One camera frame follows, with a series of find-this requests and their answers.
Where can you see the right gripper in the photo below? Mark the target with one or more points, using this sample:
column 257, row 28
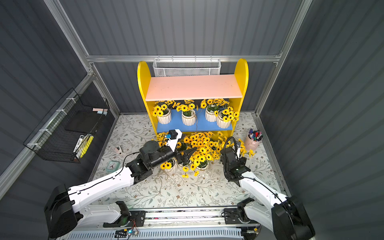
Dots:
column 229, row 157

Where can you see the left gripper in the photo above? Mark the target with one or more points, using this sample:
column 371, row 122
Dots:
column 181, row 151

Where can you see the shelf sunflower pot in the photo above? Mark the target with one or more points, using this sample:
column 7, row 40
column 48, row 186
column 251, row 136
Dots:
column 168, row 167
column 199, row 140
column 226, row 117
column 217, row 141
column 212, row 108
column 162, row 139
column 244, row 151
column 187, row 110
column 199, row 162
column 162, row 111
column 181, row 146

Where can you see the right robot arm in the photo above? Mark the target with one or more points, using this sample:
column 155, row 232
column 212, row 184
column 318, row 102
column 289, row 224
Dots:
column 285, row 216

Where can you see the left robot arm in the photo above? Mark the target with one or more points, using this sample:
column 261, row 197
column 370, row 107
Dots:
column 63, row 208

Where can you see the pink bucket with pens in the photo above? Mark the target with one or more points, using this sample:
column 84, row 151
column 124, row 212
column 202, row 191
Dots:
column 253, row 139

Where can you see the floral patterned table mat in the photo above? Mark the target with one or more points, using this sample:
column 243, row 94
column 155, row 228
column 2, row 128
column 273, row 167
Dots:
column 162, row 190

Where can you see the yellow wooden shelf unit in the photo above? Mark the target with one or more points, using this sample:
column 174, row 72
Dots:
column 155, row 89

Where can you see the small pink white object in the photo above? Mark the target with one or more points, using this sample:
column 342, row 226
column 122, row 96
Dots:
column 119, row 150

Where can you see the small teal alarm clock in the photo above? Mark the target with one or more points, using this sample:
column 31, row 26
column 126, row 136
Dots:
column 112, row 166

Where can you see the white mesh desk tray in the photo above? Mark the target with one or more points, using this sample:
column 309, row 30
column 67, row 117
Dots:
column 183, row 69

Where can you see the yellow item in basket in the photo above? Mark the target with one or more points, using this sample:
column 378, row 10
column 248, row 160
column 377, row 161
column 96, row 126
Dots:
column 84, row 146

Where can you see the pink sticky notes pad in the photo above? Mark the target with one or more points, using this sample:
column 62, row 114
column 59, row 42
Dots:
column 100, row 111

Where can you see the green circuit board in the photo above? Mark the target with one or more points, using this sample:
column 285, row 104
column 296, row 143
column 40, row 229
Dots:
column 125, row 234

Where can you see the white marker in basket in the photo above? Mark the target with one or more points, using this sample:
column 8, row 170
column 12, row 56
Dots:
column 79, row 141

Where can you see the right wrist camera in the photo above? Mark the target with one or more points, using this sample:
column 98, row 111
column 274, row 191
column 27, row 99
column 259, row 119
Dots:
column 238, row 150

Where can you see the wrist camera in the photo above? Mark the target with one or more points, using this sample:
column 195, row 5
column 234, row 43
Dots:
column 238, row 150
column 173, row 137

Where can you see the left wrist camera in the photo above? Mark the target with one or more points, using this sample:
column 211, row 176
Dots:
column 173, row 137

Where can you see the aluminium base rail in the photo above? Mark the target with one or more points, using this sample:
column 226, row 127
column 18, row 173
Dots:
column 206, row 223

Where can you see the black wire wall basket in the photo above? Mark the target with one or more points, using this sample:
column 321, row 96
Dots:
column 56, row 139

